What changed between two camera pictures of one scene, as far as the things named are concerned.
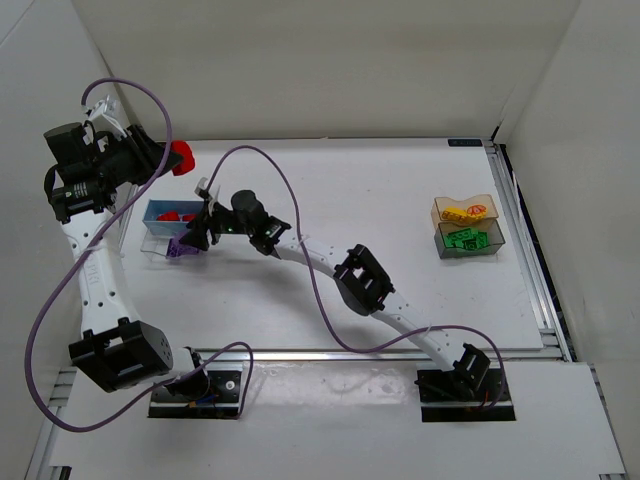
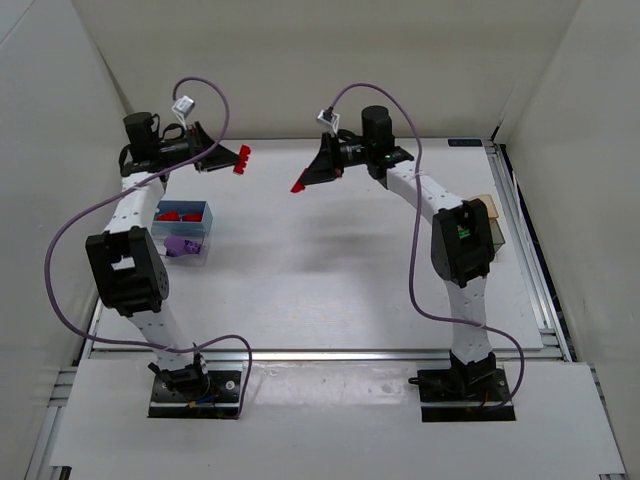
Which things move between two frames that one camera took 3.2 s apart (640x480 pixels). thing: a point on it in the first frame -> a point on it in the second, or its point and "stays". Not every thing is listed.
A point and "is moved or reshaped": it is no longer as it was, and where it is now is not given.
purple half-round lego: [187, 250] -> [175, 246]
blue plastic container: [171, 217] stays
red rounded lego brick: [170, 215] stays
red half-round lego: [188, 159] is moved or reshaped
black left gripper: [145, 151] -> [198, 146]
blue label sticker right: [465, 143] stays
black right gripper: [209, 223] -> [331, 156]
